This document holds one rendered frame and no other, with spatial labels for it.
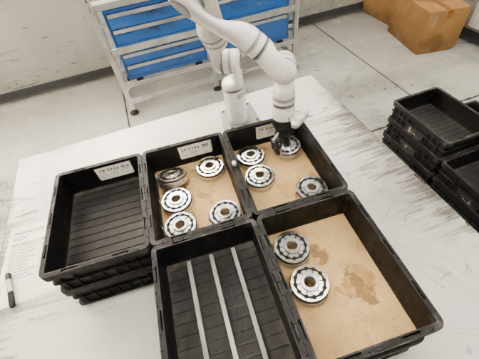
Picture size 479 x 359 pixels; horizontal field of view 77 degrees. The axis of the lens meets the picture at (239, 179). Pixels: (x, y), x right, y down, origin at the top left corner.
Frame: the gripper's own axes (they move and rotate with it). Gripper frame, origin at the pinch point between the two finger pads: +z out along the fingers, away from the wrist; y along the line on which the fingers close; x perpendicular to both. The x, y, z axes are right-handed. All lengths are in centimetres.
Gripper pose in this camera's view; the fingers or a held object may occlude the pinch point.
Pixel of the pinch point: (282, 147)
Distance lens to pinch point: 112.3
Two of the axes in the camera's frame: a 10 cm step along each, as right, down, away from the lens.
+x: 8.2, 3.7, -4.3
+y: -5.6, 6.6, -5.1
